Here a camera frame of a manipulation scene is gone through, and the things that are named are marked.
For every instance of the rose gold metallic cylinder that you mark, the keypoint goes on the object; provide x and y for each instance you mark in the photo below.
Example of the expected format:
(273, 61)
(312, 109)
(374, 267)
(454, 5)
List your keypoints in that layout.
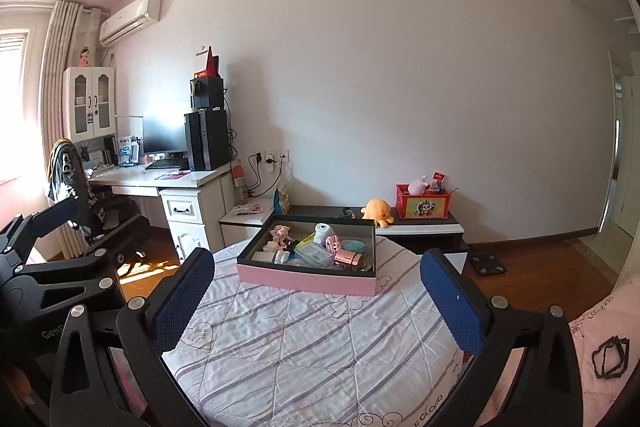
(348, 259)

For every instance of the striped white bedspread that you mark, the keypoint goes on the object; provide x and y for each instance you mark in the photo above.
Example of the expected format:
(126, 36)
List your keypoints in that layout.
(262, 356)

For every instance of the black speaker box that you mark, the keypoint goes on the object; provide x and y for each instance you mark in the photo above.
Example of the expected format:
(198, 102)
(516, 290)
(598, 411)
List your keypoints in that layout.
(207, 92)

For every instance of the white glass door cabinet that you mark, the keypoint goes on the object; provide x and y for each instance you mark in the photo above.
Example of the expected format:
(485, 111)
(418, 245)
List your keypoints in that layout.
(88, 103)

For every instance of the white desk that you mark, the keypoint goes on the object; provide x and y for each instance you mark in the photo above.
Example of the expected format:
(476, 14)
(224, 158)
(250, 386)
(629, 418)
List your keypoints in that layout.
(193, 202)

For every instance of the black office chair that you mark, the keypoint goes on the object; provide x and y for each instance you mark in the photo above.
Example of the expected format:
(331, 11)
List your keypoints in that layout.
(98, 213)

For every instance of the orange octopus plush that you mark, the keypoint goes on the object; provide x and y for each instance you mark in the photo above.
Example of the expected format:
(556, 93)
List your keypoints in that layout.
(379, 212)

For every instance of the teal round case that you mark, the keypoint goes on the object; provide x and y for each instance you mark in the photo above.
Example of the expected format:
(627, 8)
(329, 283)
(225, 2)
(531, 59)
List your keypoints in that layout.
(354, 246)

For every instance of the pink storage box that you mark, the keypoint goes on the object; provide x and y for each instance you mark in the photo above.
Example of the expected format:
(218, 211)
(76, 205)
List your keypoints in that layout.
(261, 262)

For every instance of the yellow highlighter marker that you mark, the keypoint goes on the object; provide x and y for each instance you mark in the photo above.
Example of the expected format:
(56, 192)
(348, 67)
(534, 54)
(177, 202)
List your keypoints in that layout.
(306, 240)

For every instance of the black computer tower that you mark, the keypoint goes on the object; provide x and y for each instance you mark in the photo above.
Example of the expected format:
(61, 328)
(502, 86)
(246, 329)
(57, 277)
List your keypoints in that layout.
(207, 139)

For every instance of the red toy crate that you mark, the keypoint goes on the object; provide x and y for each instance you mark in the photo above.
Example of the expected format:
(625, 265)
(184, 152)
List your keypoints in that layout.
(428, 206)

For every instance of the pink doll figure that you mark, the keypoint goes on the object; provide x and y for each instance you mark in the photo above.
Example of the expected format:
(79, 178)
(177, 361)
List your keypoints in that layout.
(281, 236)

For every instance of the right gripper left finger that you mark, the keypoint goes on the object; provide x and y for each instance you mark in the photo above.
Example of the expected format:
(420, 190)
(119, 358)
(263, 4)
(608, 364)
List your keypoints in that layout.
(109, 369)

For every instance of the pink plush toy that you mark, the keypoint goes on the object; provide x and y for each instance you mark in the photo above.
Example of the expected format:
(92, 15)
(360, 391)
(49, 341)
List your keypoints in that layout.
(419, 186)

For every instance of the computer monitor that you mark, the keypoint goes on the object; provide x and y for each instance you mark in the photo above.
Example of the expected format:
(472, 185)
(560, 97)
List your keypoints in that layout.
(163, 135)

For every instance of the black folded glasses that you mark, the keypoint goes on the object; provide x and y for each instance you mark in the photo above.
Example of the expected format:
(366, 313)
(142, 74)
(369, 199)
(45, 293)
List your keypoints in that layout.
(610, 359)

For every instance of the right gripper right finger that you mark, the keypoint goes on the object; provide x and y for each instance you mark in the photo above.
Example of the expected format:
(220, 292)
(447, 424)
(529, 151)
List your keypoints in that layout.
(545, 389)

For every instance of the clear green card box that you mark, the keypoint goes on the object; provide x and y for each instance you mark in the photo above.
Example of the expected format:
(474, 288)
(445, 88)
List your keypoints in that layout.
(314, 255)

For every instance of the white air conditioner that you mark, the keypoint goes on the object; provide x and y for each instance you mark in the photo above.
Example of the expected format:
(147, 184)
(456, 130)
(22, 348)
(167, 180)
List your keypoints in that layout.
(131, 18)

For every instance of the black bathroom scale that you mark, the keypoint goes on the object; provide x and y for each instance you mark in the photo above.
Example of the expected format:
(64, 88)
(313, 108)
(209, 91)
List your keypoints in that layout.
(486, 265)

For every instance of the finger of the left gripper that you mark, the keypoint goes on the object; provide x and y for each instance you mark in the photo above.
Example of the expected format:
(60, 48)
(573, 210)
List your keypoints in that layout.
(115, 239)
(19, 236)

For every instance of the white plastic cup holder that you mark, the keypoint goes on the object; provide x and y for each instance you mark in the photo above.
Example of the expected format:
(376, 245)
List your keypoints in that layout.
(322, 231)

